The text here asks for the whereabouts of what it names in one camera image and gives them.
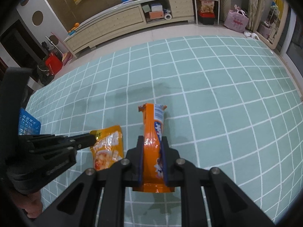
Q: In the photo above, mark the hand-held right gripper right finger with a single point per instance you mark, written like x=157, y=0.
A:
x=171, y=167

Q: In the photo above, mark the black crate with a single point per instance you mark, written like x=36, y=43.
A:
x=206, y=18

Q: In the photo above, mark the patterned curtain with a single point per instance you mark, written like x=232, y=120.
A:
x=256, y=4

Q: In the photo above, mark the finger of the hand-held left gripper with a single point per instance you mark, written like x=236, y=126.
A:
x=59, y=138
x=86, y=144

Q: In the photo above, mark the broom with pink dustpan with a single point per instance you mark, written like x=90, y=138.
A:
x=65, y=56

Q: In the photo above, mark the orange printed snack box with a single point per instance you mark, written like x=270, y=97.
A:
x=207, y=7

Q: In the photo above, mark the pink bag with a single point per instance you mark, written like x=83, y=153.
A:
x=236, y=20

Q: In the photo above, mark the standing mirror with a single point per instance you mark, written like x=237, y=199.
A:
x=274, y=21

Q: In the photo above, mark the white slipper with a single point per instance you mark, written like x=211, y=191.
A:
x=255, y=36
x=248, y=34

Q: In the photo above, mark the round brown wall decoration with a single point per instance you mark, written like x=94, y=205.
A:
x=54, y=39
x=37, y=18

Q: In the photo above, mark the cream TV cabinet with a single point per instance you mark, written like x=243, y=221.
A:
x=123, y=21

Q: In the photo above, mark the blue plastic basket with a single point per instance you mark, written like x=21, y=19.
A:
x=29, y=123

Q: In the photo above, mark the white tape roll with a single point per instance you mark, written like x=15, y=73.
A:
x=168, y=16

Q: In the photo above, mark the white metal rack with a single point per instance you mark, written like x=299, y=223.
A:
x=206, y=4

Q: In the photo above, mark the person's left hand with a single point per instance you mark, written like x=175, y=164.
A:
x=33, y=204

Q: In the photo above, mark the dark wooden door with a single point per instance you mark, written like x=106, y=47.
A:
x=14, y=40

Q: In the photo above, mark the orange biscuit tube packet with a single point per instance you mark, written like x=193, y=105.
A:
x=151, y=127

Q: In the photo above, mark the red bag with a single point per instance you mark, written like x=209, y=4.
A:
x=54, y=63

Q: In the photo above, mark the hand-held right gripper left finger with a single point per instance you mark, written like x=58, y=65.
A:
x=136, y=167

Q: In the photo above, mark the black bag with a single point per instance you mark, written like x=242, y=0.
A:
x=45, y=74

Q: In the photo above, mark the orange snack packet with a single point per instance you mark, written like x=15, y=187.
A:
x=107, y=149

